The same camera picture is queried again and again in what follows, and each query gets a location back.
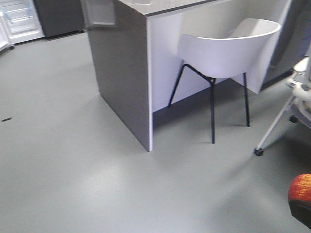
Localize grey stone counter island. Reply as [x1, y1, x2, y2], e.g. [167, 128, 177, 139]
[81, 0, 291, 151]

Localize white mesh office chair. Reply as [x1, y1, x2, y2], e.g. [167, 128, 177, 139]
[253, 55, 311, 156]

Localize red yellow apple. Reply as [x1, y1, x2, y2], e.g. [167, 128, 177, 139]
[288, 173, 311, 202]

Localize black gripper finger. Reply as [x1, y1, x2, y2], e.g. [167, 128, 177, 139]
[289, 200, 311, 229]

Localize white shell chair black legs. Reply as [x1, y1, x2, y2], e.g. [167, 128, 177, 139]
[170, 18, 281, 142]

